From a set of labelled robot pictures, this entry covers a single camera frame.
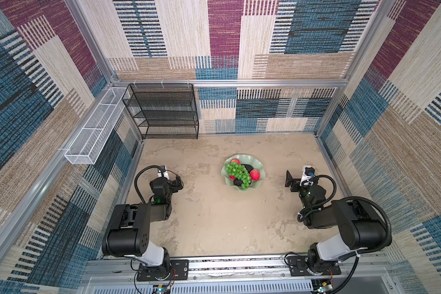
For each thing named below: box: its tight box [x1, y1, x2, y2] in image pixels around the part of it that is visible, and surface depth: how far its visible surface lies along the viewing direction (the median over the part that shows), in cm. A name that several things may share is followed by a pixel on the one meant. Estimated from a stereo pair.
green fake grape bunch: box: [225, 161, 252, 189], surface depth 93 cm
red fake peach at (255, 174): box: [249, 169, 261, 181], surface depth 96 cm
